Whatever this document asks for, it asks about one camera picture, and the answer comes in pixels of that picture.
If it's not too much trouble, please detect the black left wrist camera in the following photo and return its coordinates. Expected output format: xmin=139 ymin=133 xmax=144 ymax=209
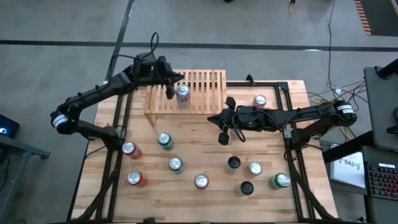
xmin=132 ymin=55 xmax=154 ymax=78

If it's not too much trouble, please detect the black floor cable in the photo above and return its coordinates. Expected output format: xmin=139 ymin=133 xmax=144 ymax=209
xmin=326 ymin=0 xmax=336 ymax=91

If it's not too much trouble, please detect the black braided cable loom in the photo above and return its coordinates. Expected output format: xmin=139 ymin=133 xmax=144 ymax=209
xmin=73 ymin=146 xmax=124 ymax=223
xmin=284 ymin=151 xmax=330 ymax=222

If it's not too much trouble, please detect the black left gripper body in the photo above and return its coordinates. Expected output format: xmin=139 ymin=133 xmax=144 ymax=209
xmin=152 ymin=55 xmax=175 ymax=100

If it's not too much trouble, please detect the backlit black keyboard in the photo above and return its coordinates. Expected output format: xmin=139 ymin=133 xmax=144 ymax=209
xmin=366 ymin=162 xmax=398 ymax=202

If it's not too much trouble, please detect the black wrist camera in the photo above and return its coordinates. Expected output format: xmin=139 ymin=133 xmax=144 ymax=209
xmin=241 ymin=105 xmax=261 ymax=128
xmin=132 ymin=55 xmax=154 ymax=78

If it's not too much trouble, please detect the black computer with blue light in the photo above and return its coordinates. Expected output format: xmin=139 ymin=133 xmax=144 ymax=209
xmin=0 ymin=113 xmax=21 ymax=139

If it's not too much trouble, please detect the orange striped black mat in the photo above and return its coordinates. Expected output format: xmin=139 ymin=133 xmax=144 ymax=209
xmin=354 ymin=0 xmax=398 ymax=37

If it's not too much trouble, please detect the black camera cable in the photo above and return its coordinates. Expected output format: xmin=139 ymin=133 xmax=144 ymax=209
xmin=107 ymin=32 xmax=160 ymax=74
xmin=231 ymin=110 xmax=280 ymax=143

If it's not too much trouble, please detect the black aluminium table frame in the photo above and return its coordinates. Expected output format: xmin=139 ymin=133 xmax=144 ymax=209
xmin=67 ymin=79 xmax=335 ymax=223

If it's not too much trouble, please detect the red Fanta strawberry can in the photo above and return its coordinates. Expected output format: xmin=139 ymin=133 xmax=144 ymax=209
xmin=194 ymin=173 xmax=210 ymax=190
xmin=127 ymin=170 xmax=148 ymax=187
xmin=121 ymin=141 xmax=144 ymax=161

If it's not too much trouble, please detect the black side desk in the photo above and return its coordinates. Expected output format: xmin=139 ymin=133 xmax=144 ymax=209
xmin=322 ymin=130 xmax=398 ymax=224

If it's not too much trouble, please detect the black right camera cable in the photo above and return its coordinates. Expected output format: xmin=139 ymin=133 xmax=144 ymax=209
xmin=231 ymin=110 xmax=280 ymax=143

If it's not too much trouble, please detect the white SA3 paper sign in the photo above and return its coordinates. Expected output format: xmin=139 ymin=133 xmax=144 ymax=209
xmin=329 ymin=151 xmax=367 ymax=189

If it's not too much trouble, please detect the black left camera cable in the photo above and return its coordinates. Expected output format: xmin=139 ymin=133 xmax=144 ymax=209
xmin=107 ymin=32 xmax=160 ymax=74

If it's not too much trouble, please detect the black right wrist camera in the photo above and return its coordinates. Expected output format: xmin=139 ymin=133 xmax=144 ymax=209
xmin=241 ymin=105 xmax=261 ymax=128

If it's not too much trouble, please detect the grey side table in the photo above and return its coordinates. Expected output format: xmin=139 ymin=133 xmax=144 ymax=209
xmin=0 ymin=133 xmax=52 ymax=224

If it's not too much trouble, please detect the black pole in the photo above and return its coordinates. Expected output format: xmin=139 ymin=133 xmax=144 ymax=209
xmin=374 ymin=58 xmax=398 ymax=79

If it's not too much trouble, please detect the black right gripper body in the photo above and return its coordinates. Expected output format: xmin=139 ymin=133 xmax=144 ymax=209
xmin=218 ymin=96 xmax=248 ymax=146

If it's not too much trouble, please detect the wooden slatted shelf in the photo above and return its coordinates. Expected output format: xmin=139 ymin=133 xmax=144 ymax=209
xmin=142 ymin=68 xmax=228 ymax=127

